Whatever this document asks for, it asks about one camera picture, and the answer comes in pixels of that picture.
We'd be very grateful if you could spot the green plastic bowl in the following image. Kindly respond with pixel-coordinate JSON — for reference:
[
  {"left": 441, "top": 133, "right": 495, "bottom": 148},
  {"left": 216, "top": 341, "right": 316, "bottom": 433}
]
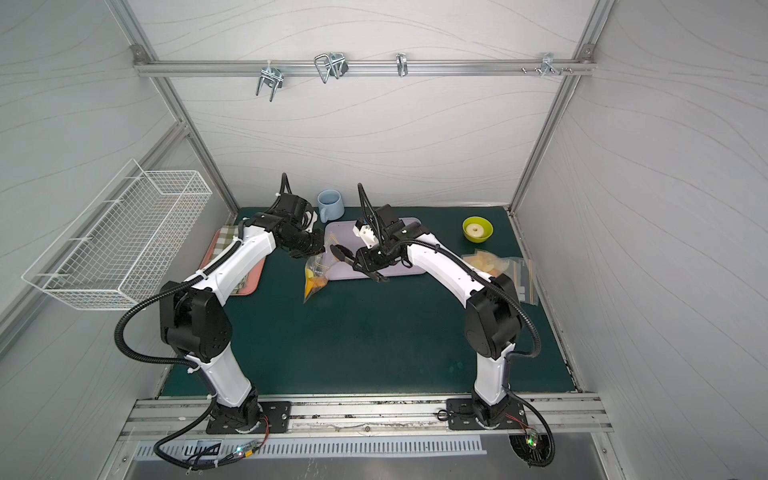
[{"left": 462, "top": 216, "right": 494, "bottom": 244}]

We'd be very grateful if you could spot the lavender plastic tray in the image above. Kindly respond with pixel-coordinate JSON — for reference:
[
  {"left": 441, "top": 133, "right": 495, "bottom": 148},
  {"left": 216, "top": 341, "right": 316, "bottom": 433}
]
[{"left": 322, "top": 220, "right": 425, "bottom": 281}]

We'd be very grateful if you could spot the metal hook clamp left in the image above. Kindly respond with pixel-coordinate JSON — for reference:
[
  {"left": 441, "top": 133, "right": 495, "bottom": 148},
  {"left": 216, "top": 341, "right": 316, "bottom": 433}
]
[{"left": 255, "top": 65, "right": 284, "bottom": 102}]

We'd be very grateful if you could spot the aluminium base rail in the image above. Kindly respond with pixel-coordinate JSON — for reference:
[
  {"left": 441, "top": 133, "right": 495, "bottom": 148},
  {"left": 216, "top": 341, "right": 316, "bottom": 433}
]
[{"left": 119, "top": 392, "right": 614, "bottom": 438}]

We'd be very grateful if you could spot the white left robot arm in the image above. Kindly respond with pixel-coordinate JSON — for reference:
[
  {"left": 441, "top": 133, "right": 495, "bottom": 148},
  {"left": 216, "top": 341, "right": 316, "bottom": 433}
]
[{"left": 114, "top": 174, "right": 324, "bottom": 431}]

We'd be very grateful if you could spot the white vent strip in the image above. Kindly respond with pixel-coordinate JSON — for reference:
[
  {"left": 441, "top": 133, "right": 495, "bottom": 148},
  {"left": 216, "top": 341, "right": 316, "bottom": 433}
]
[{"left": 133, "top": 435, "right": 487, "bottom": 461}]

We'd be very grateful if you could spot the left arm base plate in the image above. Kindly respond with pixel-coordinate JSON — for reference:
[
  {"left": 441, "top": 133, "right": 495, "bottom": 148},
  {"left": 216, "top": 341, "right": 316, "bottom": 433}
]
[{"left": 205, "top": 401, "right": 291, "bottom": 435}]

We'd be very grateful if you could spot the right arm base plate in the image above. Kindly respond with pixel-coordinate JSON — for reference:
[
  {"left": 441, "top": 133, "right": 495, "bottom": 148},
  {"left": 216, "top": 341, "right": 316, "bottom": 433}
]
[{"left": 436, "top": 396, "right": 528, "bottom": 431}]

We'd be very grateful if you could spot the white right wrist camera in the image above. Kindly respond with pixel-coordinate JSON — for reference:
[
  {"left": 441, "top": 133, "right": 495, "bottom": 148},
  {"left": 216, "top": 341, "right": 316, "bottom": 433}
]
[{"left": 353, "top": 220, "right": 379, "bottom": 249}]

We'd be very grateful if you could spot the aluminium top rail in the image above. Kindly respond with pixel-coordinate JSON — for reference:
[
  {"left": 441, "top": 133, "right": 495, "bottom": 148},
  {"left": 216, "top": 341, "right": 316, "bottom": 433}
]
[{"left": 134, "top": 57, "right": 597, "bottom": 78}]

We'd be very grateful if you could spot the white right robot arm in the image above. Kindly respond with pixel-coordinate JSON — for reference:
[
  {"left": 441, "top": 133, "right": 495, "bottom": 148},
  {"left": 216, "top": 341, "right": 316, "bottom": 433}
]
[{"left": 345, "top": 184, "right": 542, "bottom": 429}]

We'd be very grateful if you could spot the pink tray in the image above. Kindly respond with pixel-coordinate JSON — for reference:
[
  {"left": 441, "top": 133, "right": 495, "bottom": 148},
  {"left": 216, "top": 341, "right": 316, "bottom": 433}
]
[{"left": 200, "top": 232, "right": 266, "bottom": 297}]

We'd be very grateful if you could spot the clear zip bag with duck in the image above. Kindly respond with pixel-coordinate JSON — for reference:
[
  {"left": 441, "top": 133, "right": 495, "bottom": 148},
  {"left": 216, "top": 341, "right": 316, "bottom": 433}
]
[{"left": 303, "top": 234, "right": 339, "bottom": 303}]

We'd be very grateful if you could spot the metal hook clamp right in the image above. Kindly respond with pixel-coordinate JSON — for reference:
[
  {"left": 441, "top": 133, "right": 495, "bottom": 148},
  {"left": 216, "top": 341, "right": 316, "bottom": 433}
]
[{"left": 520, "top": 52, "right": 573, "bottom": 77}]

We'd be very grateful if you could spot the green checkered cloth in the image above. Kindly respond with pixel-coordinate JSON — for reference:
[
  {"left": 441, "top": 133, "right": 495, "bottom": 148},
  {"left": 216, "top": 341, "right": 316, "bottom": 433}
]
[{"left": 213, "top": 225, "right": 238, "bottom": 255}]

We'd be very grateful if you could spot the metal hook clamp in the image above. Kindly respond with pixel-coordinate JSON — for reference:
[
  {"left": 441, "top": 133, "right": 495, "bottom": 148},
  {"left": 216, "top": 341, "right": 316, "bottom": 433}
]
[
  {"left": 255, "top": 65, "right": 284, "bottom": 102},
  {"left": 313, "top": 52, "right": 349, "bottom": 84},
  {"left": 520, "top": 52, "right": 573, "bottom": 77}
]

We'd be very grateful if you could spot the metal hook clamp middle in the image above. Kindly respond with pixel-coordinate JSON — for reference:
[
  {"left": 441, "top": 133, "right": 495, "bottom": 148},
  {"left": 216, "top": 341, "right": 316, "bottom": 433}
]
[{"left": 313, "top": 52, "right": 349, "bottom": 84}]

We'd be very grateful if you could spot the light blue ceramic mug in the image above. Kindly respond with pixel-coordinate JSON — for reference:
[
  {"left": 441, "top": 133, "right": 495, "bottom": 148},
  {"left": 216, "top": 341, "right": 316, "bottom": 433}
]
[{"left": 317, "top": 189, "right": 345, "bottom": 223}]

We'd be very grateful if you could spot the metal hook small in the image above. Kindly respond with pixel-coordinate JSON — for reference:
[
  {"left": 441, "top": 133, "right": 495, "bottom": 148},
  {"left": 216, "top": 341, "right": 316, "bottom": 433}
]
[{"left": 395, "top": 53, "right": 408, "bottom": 78}]

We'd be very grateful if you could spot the white wire basket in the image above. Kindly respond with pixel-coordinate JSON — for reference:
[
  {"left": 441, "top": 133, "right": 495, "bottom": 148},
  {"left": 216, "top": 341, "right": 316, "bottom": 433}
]
[{"left": 21, "top": 160, "right": 212, "bottom": 311}]

